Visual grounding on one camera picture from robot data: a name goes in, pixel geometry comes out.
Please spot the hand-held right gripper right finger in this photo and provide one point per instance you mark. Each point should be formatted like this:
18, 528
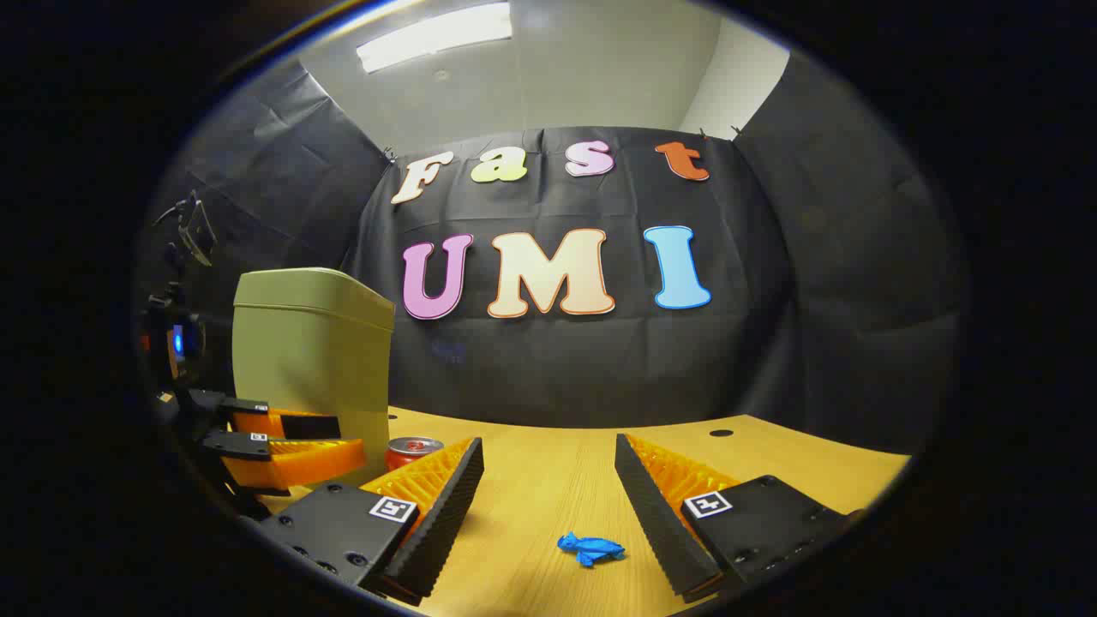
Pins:
656, 514

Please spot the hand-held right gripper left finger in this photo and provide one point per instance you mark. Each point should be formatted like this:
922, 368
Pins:
441, 514

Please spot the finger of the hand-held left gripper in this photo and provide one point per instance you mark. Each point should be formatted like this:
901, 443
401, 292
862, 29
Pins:
291, 424
300, 463

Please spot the green desktop garbage bin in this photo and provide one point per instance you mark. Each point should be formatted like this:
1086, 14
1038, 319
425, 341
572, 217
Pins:
308, 368

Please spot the red pop can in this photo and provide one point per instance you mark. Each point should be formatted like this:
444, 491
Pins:
413, 452

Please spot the blue paper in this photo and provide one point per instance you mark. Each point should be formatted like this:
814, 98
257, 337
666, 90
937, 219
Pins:
591, 548

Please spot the wooden desktop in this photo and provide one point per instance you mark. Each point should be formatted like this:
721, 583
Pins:
548, 480

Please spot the black backdrop cloth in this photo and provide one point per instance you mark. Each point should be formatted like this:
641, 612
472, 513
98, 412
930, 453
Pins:
557, 368

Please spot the ceiling light panel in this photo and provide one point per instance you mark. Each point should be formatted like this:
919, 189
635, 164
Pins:
433, 36

